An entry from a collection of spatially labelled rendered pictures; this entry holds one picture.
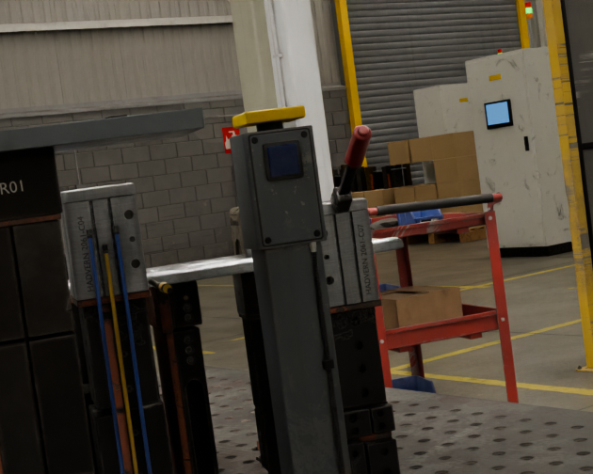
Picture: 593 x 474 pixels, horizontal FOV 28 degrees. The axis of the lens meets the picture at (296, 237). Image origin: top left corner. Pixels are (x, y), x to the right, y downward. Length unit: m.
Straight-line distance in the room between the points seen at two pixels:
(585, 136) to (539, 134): 5.81
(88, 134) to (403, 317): 2.63
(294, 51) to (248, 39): 3.29
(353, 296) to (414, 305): 2.33
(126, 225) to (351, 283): 0.26
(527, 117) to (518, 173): 0.57
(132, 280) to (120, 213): 0.07
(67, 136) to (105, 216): 0.21
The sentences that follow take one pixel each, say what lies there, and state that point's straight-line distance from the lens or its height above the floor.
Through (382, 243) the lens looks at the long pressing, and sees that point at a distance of 1.44.
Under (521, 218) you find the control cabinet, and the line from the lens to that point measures 11.72.
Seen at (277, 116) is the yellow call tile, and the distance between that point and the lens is 1.13.
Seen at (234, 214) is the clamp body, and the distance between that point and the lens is 1.68.
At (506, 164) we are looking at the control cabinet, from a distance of 11.78.
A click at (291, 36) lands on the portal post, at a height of 1.73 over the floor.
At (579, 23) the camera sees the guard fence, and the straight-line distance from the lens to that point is 5.85.
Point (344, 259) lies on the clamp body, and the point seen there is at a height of 1.00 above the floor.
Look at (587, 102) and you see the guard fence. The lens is 5.82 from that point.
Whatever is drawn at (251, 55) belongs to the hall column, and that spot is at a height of 2.00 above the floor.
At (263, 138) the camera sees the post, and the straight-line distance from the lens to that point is 1.12.
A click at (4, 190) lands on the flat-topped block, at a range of 1.08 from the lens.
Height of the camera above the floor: 1.09
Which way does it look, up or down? 3 degrees down
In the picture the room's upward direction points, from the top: 8 degrees counter-clockwise
